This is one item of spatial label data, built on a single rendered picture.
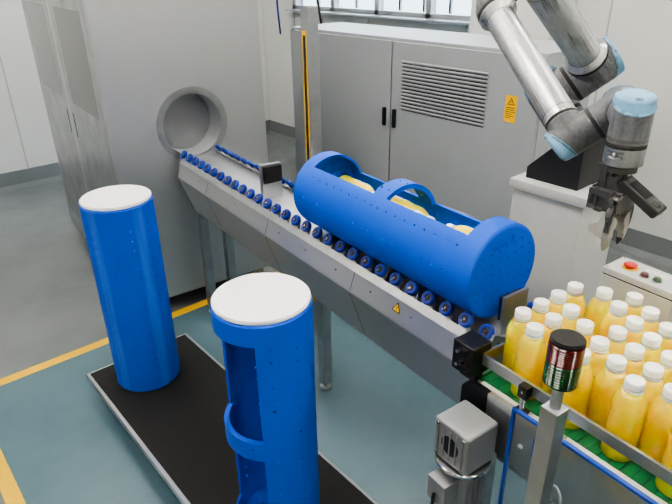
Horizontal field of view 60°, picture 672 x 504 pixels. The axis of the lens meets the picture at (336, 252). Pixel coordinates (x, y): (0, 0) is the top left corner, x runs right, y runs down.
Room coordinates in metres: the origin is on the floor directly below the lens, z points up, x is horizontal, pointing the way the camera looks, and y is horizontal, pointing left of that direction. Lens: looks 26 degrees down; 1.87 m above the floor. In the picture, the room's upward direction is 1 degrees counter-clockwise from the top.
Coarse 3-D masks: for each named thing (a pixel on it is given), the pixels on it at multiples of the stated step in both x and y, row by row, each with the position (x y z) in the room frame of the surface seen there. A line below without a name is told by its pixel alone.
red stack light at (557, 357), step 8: (552, 344) 0.87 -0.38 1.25; (552, 352) 0.86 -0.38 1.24; (560, 352) 0.85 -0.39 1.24; (568, 352) 0.84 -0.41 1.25; (576, 352) 0.84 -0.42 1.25; (584, 352) 0.85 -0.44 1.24; (552, 360) 0.86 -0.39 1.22; (560, 360) 0.85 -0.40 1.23; (568, 360) 0.84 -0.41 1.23; (576, 360) 0.84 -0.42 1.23; (560, 368) 0.85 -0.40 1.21; (568, 368) 0.84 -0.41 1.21; (576, 368) 0.84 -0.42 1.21
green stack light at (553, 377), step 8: (544, 368) 0.88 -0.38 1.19; (552, 368) 0.85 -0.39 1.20; (544, 376) 0.87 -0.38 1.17; (552, 376) 0.85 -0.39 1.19; (560, 376) 0.84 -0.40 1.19; (568, 376) 0.84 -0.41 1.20; (576, 376) 0.84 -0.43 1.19; (552, 384) 0.85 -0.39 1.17; (560, 384) 0.84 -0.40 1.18; (568, 384) 0.84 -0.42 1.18; (576, 384) 0.85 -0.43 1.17
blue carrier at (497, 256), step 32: (320, 160) 2.06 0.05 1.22; (352, 160) 2.14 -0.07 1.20; (320, 192) 1.93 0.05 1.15; (352, 192) 1.82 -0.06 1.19; (384, 192) 1.74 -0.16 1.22; (416, 192) 1.87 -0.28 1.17; (320, 224) 1.95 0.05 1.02; (352, 224) 1.76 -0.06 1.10; (384, 224) 1.65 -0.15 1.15; (416, 224) 1.56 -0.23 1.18; (480, 224) 1.45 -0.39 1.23; (512, 224) 1.44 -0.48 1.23; (384, 256) 1.64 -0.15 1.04; (416, 256) 1.51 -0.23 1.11; (448, 256) 1.42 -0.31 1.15; (480, 256) 1.37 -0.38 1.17; (512, 256) 1.45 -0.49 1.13; (448, 288) 1.41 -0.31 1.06; (480, 288) 1.38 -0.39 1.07; (512, 288) 1.46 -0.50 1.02
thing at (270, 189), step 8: (264, 168) 2.44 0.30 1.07; (272, 168) 2.46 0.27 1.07; (280, 168) 2.49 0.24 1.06; (264, 176) 2.44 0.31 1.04; (272, 176) 2.46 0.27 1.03; (280, 176) 2.48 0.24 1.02; (264, 184) 2.46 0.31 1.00; (272, 184) 2.48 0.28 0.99; (280, 184) 2.50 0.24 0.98; (264, 192) 2.45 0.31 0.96; (272, 192) 2.48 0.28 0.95; (280, 192) 2.50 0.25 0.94
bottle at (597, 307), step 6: (594, 300) 1.32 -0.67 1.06; (600, 300) 1.30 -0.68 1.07; (606, 300) 1.30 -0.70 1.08; (588, 306) 1.32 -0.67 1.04; (594, 306) 1.31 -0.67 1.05; (600, 306) 1.30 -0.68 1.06; (606, 306) 1.29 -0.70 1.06; (588, 312) 1.31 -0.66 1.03; (594, 312) 1.30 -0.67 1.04; (600, 312) 1.29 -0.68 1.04; (588, 318) 1.31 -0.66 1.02; (594, 318) 1.29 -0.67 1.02; (600, 318) 1.29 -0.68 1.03; (594, 324) 1.29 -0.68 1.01; (594, 330) 1.29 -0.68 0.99
